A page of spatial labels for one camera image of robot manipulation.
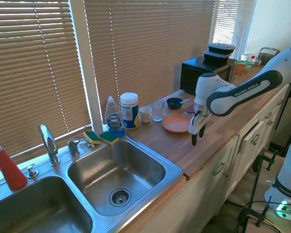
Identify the clear plastic containers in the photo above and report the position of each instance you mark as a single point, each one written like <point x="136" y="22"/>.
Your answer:
<point x="247" y="57"/>

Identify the wide tan window blinds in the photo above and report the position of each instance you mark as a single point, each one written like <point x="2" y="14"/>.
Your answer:
<point x="148" y="48"/>
<point x="34" y="72"/>

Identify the pink plate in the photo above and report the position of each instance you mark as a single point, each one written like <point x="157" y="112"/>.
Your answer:
<point x="174" y="123"/>

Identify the metal spoon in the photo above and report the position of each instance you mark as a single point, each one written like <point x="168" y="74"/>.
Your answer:
<point x="185" y="101"/>

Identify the narrow bright window blinds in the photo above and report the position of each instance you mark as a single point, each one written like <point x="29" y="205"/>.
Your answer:
<point x="232" y="24"/>

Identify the blue and yellow canister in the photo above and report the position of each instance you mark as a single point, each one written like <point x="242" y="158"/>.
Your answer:
<point x="129" y="109"/>

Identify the white kitchen cabinet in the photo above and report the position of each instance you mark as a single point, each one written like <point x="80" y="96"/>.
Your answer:
<point x="208" y="189"/>

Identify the orange packet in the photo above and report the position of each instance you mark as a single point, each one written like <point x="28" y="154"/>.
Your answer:
<point x="241" y="68"/>

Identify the orange soap bottle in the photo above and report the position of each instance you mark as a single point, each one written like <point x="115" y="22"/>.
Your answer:
<point x="11" y="170"/>

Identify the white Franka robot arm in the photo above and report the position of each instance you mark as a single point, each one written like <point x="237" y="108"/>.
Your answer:
<point x="245" y="89"/>

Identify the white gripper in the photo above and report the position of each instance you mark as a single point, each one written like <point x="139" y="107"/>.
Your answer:
<point x="197" y="125"/>

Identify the stainless steel double sink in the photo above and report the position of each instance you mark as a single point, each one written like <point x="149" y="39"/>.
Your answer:
<point x="135" y="170"/>

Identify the clear blue dish soap bottle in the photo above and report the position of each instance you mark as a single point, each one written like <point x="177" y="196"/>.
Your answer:
<point x="114" y="119"/>

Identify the chrome faucet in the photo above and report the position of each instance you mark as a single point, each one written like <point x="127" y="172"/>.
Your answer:
<point x="49" y="143"/>

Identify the yellow green sponge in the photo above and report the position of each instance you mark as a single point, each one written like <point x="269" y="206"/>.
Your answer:
<point x="109" y="138"/>
<point x="92" y="137"/>

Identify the chrome sink knob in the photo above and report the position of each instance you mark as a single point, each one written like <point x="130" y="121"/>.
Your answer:
<point x="32" y="172"/>

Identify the black microwave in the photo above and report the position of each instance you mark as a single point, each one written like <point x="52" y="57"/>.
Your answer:
<point x="191" y="75"/>

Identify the black food container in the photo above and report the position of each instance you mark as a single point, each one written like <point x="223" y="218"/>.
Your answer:
<point x="215" y="57"/>
<point x="220" y="48"/>

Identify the clear drinking glass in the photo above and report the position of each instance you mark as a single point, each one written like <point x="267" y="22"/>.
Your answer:
<point x="158" y="110"/>

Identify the dark blue bowl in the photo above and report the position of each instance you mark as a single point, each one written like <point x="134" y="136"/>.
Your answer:
<point x="174" y="104"/>

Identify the white mug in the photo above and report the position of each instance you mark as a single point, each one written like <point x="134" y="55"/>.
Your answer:
<point x="145" y="115"/>

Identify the black clamp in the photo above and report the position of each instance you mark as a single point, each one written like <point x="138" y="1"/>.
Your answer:
<point x="247" y="213"/>
<point x="259" y="159"/>

